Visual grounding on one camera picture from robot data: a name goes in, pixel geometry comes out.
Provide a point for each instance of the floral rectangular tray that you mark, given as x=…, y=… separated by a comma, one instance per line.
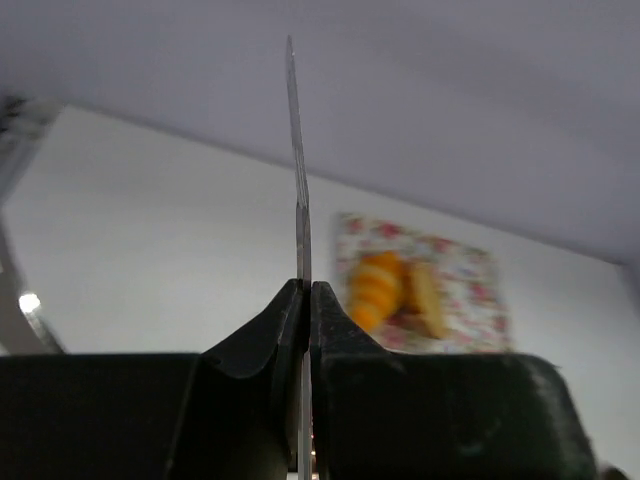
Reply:
x=475, y=313

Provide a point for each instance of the silver metal food tongs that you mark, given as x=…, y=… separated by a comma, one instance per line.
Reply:
x=304, y=269

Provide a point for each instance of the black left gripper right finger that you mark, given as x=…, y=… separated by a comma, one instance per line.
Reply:
x=351, y=380

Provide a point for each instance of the sliced bread piece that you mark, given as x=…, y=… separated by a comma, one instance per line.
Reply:
x=423, y=298

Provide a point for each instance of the orange croissant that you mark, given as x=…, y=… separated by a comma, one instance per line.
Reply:
x=375, y=289

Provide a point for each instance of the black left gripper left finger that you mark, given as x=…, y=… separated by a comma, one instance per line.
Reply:
x=240, y=417

